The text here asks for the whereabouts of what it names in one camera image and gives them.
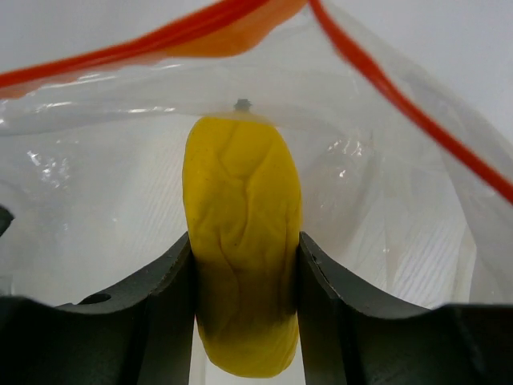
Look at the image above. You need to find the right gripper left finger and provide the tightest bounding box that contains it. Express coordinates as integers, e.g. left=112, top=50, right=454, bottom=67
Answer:
left=1, top=235, right=196, bottom=384

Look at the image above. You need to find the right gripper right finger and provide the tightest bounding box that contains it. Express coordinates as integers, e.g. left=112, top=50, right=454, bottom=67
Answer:
left=297, top=233, right=512, bottom=384

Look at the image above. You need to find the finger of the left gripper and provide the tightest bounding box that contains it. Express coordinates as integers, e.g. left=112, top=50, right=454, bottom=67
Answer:
left=0, top=205, right=14, bottom=237

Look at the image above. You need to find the clear zip bag orange seal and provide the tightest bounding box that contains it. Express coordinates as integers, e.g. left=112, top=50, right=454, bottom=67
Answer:
left=0, top=0, right=513, bottom=385

